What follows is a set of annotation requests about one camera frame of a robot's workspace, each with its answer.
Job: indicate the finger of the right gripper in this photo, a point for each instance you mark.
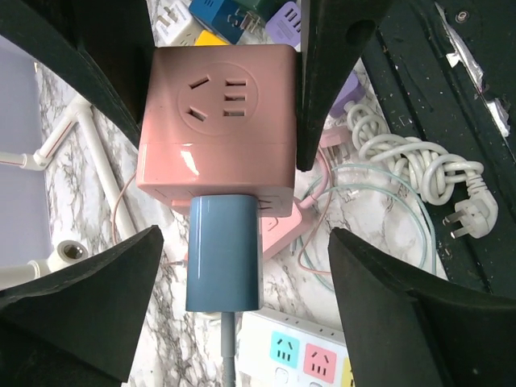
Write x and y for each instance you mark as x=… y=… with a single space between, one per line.
x=309 y=135
x=103 y=49

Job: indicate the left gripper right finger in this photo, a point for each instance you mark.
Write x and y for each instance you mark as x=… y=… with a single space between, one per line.
x=406 y=327

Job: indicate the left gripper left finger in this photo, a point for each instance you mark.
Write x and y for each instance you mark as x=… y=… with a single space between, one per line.
x=80 y=326

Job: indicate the purple power strip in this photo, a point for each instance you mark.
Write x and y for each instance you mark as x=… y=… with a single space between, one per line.
x=331 y=36

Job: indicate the white cube socket adapter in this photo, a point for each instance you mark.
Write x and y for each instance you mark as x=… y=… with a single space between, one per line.
x=176 y=26

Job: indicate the green cube plug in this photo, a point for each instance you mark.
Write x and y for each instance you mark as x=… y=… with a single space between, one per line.
x=265 y=9

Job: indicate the yellow cube socket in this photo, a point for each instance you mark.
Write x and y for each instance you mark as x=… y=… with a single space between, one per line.
x=207 y=38

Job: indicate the blue cube plug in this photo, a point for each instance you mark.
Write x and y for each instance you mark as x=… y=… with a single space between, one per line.
x=225 y=18

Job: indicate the pink cube socket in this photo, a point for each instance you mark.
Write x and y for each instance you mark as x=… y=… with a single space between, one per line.
x=221 y=120

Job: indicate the white power strip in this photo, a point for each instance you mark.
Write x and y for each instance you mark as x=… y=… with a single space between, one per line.
x=283 y=350

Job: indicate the pink power strip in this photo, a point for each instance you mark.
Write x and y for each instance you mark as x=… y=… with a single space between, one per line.
x=282 y=234

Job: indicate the light blue small plug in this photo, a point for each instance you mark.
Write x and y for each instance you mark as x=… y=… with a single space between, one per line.
x=224 y=270

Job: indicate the white pvc pipe frame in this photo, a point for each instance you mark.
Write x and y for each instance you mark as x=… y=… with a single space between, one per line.
x=86 y=203

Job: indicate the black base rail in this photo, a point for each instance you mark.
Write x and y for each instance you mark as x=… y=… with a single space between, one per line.
x=421 y=95

